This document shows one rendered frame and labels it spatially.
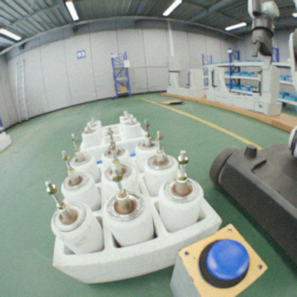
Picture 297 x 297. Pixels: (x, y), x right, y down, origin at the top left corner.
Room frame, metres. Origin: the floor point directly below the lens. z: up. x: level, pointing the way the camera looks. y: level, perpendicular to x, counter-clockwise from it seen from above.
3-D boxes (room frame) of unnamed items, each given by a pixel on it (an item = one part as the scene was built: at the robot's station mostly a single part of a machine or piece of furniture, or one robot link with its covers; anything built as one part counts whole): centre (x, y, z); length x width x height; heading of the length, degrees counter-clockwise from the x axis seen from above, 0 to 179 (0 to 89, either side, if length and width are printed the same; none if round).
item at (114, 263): (0.29, 0.08, 0.09); 0.39 x 0.39 x 0.18; 14
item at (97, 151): (0.83, 0.22, 0.09); 0.39 x 0.39 x 0.18; 14
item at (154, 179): (0.32, -0.03, 0.16); 0.10 x 0.10 x 0.18
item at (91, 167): (0.37, 0.23, 0.16); 0.10 x 0.10 x 0.18
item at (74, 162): (0.37, 0.23, 0.25); 0.08 x 0.08 x 0.01
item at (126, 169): (0.29, 0.08, 0.25); 0.08 x 0.08 x 0.01
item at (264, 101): (2.14, -1.76, 0.45); 1.45 x 0.57 x 0.74; 14
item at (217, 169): (0.44, -0.35, 0.10); 0.20 x 0.05 x 0.20; 104
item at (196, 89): (4.12, -1.28, 0.45); 1.61 x 0.57 x 0.74; 14
